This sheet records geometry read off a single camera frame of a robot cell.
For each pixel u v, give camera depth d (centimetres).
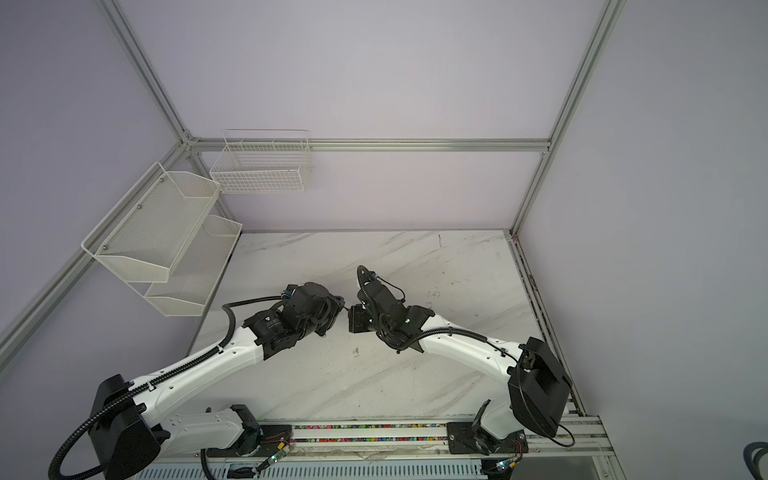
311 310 60
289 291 72
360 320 69
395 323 59
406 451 73
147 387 41
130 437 38
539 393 42
